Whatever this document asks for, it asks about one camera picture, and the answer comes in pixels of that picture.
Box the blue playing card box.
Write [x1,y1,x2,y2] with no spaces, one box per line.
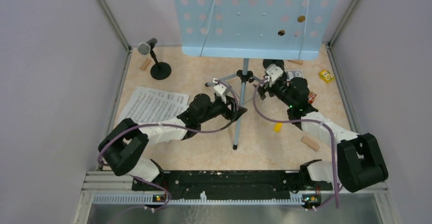
[286,70,304,81]

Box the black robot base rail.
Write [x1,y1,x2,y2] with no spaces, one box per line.
[153,170,333,200]

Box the black stand for silver microphone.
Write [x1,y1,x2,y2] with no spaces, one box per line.
[150,50,172,80]

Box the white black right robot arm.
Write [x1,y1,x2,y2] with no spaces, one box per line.
[253,77,389,192]

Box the wooden block front right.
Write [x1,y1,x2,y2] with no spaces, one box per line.
[301,136,320,152]

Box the owl figure toy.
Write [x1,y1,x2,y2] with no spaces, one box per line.
[308,91,317,104]

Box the light blue music stand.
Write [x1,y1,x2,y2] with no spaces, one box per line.
[171,0,344,151]

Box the wooden block back left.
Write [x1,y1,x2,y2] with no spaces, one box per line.
[140,59,152,71]

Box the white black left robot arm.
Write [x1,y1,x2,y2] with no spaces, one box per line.
[97,94,247,190]

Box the gold microphone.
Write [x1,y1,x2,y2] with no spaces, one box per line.
[297,15,306,23]

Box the wooden block near back wall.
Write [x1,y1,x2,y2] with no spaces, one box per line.
[288,60,303,65]

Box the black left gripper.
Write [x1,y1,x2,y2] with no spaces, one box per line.
[199,95,247,124]

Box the sheet music page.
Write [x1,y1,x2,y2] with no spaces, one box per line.
[136,87,190,105]
[117,90,187,124]

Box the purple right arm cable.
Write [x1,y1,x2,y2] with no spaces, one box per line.
[252,77,342,210]

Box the silver black microphone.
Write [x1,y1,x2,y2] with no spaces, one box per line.
[137,38,158,55]

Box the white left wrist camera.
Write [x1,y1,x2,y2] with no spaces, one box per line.
[212,78,228,104]

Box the yellow toy brick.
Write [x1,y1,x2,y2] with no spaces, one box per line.
[273,123,283,132]

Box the black stand for gold microphone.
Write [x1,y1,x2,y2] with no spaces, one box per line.
[262,59,284,70]

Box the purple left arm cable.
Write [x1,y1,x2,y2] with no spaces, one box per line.
[97,79,241,213]

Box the yellow small toy box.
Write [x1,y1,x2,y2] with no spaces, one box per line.
[319,70,335,83]

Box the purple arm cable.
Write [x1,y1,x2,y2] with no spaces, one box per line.
[252,77,342,210]
[97,79,241,213]

